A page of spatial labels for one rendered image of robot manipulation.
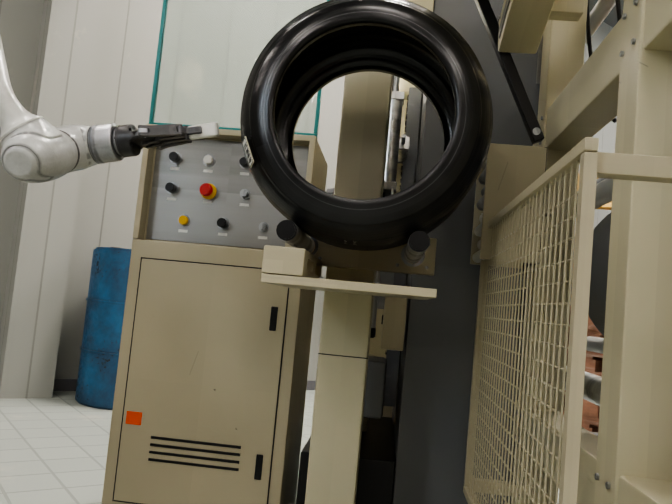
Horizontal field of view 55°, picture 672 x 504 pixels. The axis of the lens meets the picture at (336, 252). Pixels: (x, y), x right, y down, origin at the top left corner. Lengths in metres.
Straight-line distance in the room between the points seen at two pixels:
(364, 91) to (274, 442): 1.06
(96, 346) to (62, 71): 1.76
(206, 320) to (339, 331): 0.49
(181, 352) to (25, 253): 2.47
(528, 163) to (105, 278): 2.99
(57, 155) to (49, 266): 2.96
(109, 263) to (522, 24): 3.05
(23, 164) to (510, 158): 1.13
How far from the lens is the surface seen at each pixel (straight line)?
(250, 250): 2.00
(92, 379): 4.21
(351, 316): 1.71
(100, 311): 4.17
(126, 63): 5.04
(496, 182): 1.69
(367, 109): 1.79
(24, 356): 4.43
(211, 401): 2.04
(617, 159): 0.92
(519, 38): 1.74
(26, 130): 1.49
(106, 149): 1.59
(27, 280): 4.40
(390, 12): 1.47
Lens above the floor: 0.76
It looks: 5 degrees up
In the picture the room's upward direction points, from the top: 5 degrees clockwise
